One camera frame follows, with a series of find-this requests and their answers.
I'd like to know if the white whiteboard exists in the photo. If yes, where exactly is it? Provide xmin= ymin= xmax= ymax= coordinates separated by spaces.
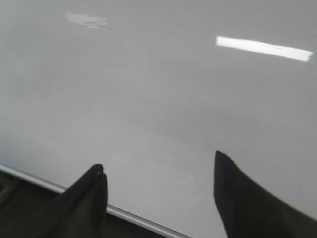
xmin=0 ymin=0 xmax=317 ymax=238

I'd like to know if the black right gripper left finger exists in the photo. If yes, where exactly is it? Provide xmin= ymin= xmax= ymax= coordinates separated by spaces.
xmin=34 ymin=164 xmax=108 ymax=238

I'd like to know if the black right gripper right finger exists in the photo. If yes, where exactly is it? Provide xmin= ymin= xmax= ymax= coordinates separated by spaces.
xmin=213 ymin=151 xmax=317 ymax=238

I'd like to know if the grey aluminium marker tray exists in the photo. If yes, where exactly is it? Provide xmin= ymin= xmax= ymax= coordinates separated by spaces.
xmin=0 ymin=162 xmax=188 ymax=238

